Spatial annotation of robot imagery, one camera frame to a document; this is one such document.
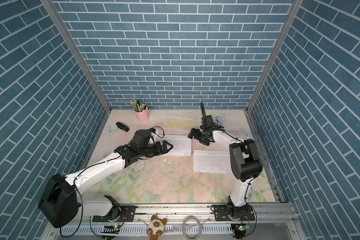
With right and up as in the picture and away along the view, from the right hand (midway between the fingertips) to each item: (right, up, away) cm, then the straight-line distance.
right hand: (195, 138), depth 96 cm
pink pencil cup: (-38, +14, +12) cm, 43 cm away
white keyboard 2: (+10, -14, -4) cm, 18 cm away
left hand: (-14, -5, -16) cm, 21 cm away
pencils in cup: (-41, +22, +10) cm, 47 cm away
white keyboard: (-9, -4, +1) cm, 10 cm away
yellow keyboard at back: (-11, +10, +16) cm, 22 cm away
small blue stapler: (+18, +12, +13) cm, 26 cm away
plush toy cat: (-20, -38, -28) cm, 51 cm away
